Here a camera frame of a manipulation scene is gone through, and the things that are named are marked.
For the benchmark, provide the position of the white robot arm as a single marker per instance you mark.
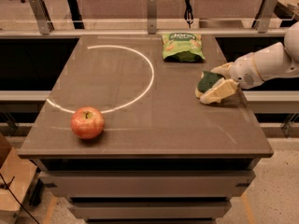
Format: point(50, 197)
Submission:
point(280, 60)

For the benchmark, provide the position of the green chip bag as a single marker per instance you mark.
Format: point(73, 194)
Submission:
point(184, 47)

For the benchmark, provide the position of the grey drawer cabinet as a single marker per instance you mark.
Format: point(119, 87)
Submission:
point(163, 157)

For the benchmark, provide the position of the left metal rail bracket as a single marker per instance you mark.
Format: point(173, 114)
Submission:
point(42, 16)

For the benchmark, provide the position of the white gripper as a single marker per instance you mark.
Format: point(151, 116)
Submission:
point(244, 71)

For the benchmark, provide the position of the red apple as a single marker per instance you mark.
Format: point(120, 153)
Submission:
point(87, 123)

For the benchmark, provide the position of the cardboard box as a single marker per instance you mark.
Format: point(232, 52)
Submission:
point(17, 176)

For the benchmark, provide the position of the right metal rail bracket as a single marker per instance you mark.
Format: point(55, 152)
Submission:
point(266, 14)

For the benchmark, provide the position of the metal rail bracket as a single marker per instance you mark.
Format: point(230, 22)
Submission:
point(152, 16)
point(266, 14)
point(42, 16)

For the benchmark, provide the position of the middle metal rail bracket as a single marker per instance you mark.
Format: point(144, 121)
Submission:
point(152, 16)

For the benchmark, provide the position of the green and yellow sponge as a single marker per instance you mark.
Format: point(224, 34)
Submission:
point(207, 81)

